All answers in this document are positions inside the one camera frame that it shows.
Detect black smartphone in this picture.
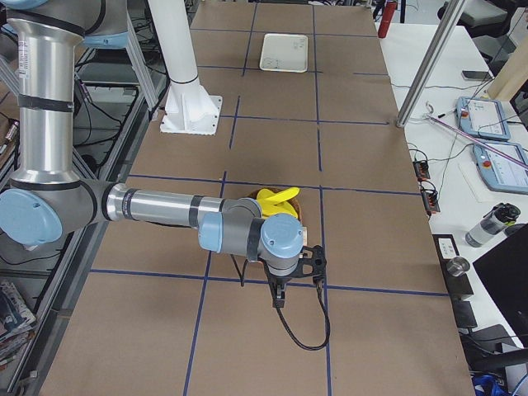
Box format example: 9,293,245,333
461,70,493,81

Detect lower teach pendant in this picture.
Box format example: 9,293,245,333
473,142,527,195

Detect yellow banana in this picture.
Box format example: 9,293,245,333
257,186,300,205
259,201,299,219

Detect pink reacher stick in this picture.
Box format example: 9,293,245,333
423,113,516,146

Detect red fire extinguisher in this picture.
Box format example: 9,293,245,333
378,1,398,39

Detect metal cup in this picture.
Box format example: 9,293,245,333
445,256,470,277

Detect stack of magazines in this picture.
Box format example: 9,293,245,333
1,280,36,370

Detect aluminium frame post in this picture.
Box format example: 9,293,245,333
396,0,466,128

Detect woven fruit basket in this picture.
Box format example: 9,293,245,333
247,186,306,227

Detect teach pendant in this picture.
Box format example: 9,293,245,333
456,97,511,141
473,142,527,195

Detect white bear tray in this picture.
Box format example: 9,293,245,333
259,33,309,73

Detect black monitor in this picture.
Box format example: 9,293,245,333
474,231,527,347

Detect upper teach pendant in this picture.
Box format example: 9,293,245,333
456,97,511,141

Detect grey water bottle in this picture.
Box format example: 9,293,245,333
464,203,521,248

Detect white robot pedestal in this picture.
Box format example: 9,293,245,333
148,0,223,135

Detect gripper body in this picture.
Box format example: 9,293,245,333
266,266,297,291

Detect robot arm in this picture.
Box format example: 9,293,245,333
1,1,304,305

